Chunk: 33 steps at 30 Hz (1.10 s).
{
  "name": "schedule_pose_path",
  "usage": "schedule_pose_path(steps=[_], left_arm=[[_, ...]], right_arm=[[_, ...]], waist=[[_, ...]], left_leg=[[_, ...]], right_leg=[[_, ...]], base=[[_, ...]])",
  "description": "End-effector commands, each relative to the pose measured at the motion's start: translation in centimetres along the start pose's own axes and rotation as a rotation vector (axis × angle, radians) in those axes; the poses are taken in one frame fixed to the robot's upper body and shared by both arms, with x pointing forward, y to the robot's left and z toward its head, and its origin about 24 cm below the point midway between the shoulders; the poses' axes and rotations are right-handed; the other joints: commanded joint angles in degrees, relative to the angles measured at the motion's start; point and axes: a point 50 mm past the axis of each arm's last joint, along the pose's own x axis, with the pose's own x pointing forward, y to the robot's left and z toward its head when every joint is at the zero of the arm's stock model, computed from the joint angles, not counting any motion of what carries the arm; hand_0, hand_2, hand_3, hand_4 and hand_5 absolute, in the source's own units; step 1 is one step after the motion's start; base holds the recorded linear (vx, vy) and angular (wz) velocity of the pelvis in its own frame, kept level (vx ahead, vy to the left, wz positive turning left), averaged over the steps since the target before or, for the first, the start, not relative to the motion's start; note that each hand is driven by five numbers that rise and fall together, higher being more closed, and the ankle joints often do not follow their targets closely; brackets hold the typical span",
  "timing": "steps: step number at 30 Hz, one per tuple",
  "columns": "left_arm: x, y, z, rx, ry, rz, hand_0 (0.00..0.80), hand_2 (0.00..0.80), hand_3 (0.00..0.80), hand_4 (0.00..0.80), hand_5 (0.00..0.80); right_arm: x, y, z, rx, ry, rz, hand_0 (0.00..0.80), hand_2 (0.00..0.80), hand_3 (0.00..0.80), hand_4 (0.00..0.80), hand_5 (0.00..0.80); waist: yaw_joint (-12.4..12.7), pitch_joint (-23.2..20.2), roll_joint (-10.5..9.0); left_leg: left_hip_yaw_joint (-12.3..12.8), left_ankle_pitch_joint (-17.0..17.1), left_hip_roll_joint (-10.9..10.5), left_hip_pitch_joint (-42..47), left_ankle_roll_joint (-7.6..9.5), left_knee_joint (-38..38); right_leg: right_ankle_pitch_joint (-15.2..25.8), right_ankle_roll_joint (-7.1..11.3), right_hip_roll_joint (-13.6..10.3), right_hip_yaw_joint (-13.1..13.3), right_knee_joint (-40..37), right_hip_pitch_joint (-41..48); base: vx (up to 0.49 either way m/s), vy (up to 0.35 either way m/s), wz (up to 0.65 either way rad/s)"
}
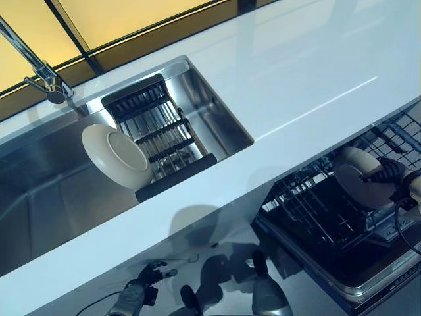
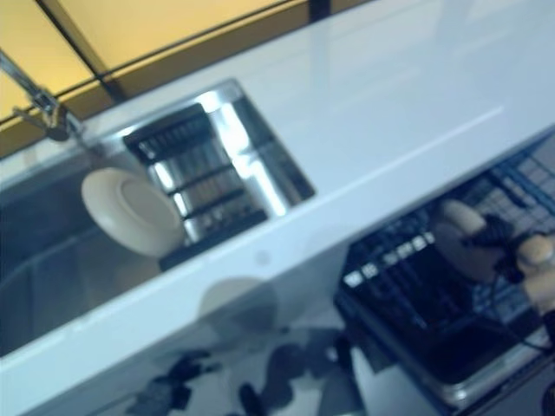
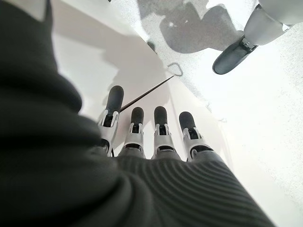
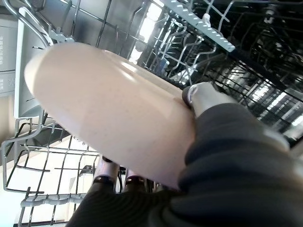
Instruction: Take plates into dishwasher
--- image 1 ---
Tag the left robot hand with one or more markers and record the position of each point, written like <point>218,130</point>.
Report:
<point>151,278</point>

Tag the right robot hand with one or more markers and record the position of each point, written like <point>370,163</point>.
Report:
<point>389,171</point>

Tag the cream round plate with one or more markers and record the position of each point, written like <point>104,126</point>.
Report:
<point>121,158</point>
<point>358,191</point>

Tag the right robot leg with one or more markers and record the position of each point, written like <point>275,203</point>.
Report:
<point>268,293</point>

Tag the black dish drying rack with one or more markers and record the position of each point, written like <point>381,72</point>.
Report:
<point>158,131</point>

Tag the stainless steel sink basin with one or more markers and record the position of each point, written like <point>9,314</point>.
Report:
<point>49,171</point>

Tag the chrome gooseneck kitchen faucet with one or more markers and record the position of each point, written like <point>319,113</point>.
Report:
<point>39,69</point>

